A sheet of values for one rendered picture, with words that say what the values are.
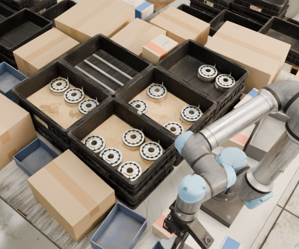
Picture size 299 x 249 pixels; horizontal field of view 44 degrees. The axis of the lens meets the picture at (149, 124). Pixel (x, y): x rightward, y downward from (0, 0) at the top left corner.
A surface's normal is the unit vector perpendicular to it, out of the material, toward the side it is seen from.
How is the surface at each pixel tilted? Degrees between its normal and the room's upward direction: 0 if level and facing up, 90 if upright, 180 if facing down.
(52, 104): 0
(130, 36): 0
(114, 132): 0
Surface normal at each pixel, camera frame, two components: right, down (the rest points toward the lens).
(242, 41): 0.03, -0.64
